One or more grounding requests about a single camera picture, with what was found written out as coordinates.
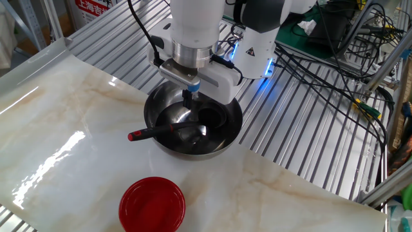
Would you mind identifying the stainless steel bowl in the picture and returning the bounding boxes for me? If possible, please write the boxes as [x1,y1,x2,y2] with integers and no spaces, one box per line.
[143,80,244,161]

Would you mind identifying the green desk mat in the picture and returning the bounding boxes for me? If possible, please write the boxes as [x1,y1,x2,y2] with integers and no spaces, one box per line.
[275,6,358,61]

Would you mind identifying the grey slanted pole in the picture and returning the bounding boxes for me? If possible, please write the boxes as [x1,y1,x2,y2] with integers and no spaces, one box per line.
[337,0,384,59]

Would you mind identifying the white metal post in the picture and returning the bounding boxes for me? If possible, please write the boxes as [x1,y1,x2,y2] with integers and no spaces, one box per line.
[41,0,64,41]

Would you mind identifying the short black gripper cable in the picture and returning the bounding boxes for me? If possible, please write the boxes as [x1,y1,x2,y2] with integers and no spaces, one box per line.
[211,54,244,86]

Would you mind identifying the long black arm cable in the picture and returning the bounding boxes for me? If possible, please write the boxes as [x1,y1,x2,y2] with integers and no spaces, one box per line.
[126,0,164,68]

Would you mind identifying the marble pattern table mat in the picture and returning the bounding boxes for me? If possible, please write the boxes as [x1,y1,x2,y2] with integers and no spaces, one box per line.
[0,37,388,232]

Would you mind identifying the grey perforated shelf upright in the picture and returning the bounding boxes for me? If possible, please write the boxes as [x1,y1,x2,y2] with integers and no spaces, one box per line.
[18,0,48,52]

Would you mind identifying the green plastic object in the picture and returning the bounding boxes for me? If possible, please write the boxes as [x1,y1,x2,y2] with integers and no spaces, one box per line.
[400,183,412,211]

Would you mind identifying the red white sign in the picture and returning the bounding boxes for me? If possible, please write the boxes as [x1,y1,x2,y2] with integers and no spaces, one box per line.
[68,0,114,26]

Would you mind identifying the white cloth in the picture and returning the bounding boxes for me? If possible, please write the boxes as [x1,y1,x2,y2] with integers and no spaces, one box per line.
[0,3,17,70]

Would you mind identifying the aluminium frame corner beam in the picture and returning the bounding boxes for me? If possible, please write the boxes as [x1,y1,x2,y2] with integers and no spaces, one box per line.
[357,160,412,208]

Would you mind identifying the teal object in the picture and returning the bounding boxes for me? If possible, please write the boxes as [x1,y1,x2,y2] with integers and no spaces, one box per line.
[398,217,412,232]

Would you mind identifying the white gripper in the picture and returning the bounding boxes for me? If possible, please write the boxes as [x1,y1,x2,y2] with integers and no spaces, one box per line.
[182,61,243,109]

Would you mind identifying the black box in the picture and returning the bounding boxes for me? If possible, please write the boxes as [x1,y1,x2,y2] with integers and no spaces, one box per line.
[305,1,351,55]

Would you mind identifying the black ladle red-tipped handle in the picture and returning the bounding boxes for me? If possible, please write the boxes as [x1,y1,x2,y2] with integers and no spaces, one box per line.
[127,107,228,142]

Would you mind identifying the yellow green cable connector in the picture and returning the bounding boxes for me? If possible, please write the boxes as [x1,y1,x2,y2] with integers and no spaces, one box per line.
[352,98,382,120]

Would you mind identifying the wooden plank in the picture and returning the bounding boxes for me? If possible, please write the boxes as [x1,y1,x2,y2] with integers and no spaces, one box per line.
[388,57,412,152]

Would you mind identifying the red plastic bowl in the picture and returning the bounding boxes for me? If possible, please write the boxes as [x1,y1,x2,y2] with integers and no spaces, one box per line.
[118,176,187,232]

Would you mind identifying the crumpled white paper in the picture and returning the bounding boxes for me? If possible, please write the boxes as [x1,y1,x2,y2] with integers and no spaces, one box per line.
[296,19,318,36]

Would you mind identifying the silver wrist camera blue caps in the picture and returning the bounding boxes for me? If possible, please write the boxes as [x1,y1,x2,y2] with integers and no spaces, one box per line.
[158,59,201,93]

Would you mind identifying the colourful bag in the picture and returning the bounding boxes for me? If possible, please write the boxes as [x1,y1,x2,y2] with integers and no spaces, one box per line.
[388,135,412,177]

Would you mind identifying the slanted aluminium frame beam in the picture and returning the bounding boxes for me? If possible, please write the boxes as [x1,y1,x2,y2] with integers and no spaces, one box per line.
[362,30,412,95]

